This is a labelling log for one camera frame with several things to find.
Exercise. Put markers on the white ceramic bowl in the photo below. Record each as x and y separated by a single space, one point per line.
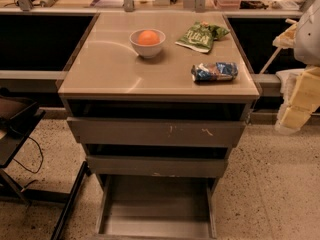
147 51

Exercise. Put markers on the grey drawer cabinet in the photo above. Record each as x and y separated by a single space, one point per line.
108 79

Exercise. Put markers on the white stick handle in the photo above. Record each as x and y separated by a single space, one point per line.
270 60

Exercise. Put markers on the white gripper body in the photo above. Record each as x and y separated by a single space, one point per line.
308 39

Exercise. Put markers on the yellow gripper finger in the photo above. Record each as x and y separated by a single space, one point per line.
300 103
287 38

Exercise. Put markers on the middle grey drawer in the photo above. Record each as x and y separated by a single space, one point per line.
156 166

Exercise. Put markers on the top grey drawer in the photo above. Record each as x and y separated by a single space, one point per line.
156 132

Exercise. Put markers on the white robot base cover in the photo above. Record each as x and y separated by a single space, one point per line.
288 78

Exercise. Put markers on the bottom grey drawer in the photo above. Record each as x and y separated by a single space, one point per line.
156 208

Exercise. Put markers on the orange fruit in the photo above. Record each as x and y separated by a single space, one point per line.
148 37

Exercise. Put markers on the green chip bag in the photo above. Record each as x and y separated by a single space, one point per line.
201 36

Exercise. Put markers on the grey drawer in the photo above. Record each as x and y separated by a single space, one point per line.
156 132
156 166
156 208

